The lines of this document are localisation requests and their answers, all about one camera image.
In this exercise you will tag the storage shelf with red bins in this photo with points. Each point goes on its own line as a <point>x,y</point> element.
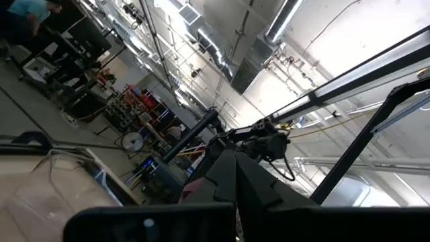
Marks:
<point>148,101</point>

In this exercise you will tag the black electronics box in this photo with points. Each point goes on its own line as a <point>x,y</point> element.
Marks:
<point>161,174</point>

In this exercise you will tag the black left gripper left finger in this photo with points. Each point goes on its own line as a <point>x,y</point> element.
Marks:
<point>221,181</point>

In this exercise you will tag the clear plastic bin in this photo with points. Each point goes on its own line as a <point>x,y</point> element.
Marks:
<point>67,188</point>

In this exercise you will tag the black workbench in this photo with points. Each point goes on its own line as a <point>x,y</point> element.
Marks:
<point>67,50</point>

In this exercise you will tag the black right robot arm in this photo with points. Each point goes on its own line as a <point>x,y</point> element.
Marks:
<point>191,136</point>

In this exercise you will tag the silver air duct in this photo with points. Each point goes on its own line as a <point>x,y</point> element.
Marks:
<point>215,50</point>

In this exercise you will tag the person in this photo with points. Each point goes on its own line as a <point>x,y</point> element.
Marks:
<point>30,10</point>

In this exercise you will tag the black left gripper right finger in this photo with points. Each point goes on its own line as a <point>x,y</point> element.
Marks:
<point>258,188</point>

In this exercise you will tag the black aluminium frame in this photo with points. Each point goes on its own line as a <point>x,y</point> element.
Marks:
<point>356,148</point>

